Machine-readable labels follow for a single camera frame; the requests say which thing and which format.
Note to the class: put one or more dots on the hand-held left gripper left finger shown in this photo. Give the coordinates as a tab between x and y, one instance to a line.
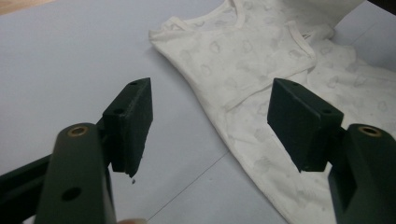
130	130

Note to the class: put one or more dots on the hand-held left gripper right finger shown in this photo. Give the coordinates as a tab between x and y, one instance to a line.
302	130

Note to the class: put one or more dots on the white baby romper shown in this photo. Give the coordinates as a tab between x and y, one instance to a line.
249	56

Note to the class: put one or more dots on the white table mat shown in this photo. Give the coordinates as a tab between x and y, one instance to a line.
77	56

